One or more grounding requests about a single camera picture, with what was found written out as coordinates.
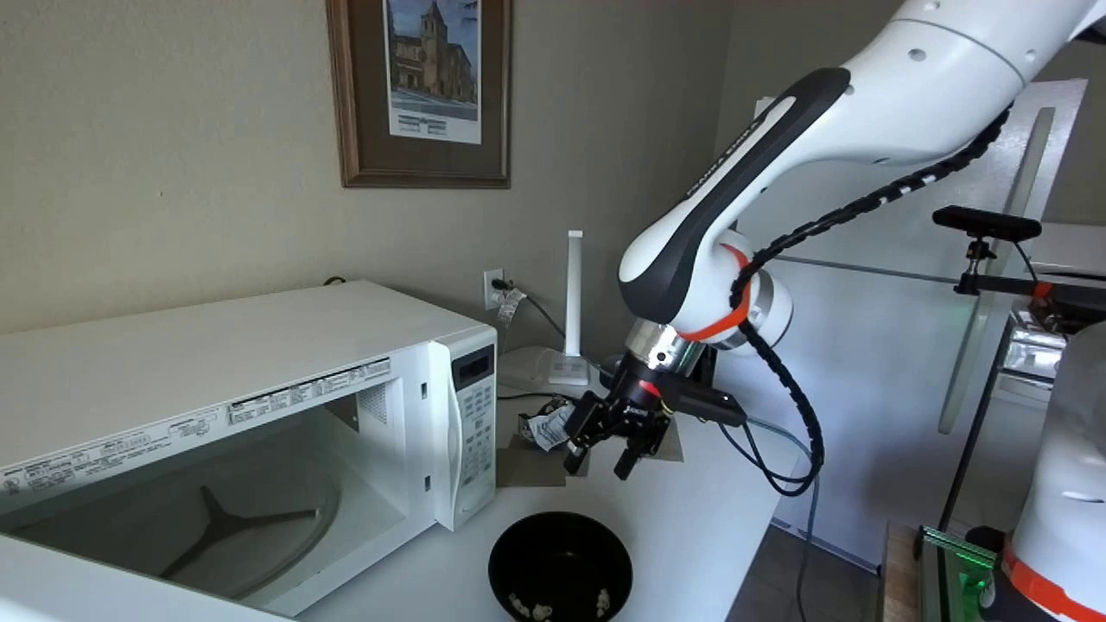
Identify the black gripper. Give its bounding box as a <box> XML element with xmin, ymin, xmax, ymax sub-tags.
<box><xmin>558</xmin><ymin>348</ymin><xmax>676</xmax><ymax>482</ymax></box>

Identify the microwave door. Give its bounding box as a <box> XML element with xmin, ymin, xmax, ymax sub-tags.
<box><xmin>0</xmin><ymin>533</ymin><xmax>295</xmax><ymax>622</ymax></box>

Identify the black bowl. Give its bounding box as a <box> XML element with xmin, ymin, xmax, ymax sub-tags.
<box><xmin>482</xmin><ymin>507</ymin><xmax>636</xmax><ymax>622</ymax></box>

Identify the silver foil packet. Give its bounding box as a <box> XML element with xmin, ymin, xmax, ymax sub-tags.
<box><xmin>519</xmin><ymin>396</ymin><xmax>583</xmax><ymax>456</ymax></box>

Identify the white desk lamp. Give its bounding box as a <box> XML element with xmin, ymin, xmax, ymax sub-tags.
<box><xmin>528</xmin><ymin>228</ymin><xmax>604</xmax><ymax>401</ymax></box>

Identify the framed church picture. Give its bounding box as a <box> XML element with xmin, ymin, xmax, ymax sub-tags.
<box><xmin>326</xmin><ymin>0</ymin><xmax>519</xmax><ymax>192</ymax></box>

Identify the large grey tape patch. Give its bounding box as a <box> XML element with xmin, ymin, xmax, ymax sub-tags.
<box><xmin>493</xmin><ymin>432</ymin><xmax>581</xmax><ymax>491</ymax></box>

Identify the black power cable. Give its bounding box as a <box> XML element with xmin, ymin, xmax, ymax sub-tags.
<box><xmin>489</xmin><ymin>275</ymin><xmax>571</xmax><ymax>345</ymax></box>

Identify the camera stand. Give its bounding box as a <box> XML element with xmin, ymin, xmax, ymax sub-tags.
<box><xmin>934</xmin><ymin>238</ymin><xmax>1106</xmax><ymax>537</ymax></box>

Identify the green clamp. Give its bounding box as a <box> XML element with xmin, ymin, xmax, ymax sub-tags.
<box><xmin>914</xmin><ymin>523</ymin><xmax>1001</xmax><ymax>622</ymax></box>

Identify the black bar camera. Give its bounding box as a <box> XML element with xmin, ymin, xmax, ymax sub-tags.
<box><xmin>931</xmin><ymin>203</ymin><xmax>1043</xmax><ymax>245</ymax></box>

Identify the white wall outlet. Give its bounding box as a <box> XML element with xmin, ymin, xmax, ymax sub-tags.
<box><xmin>480</xmin><ymin>266</ymin><xmax>511</xmax><ymax>315</ymax></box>

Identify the white board panel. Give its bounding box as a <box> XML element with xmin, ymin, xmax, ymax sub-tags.
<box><xmin>709</xmin><ymin>79</ymin><xmax>1092</xmax><ymax>571</ymax></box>

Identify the white microwave oven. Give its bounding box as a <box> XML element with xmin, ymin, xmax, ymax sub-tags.
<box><xmin>0</xmin><ymin>275</ymin><xmax>501</xmax><ymax>622</ymax></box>

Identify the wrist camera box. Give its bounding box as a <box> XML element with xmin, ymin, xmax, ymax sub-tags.
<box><xmin>662</xmin><ymin>375</ymin><xmax>750</xmax><ymax>427</ymax></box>

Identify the wooden robot platform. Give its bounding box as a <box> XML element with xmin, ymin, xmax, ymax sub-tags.
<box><xmin>878</xmin><ymin>523</ymin><xmax>925</xmax><ymax>622</ymax></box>

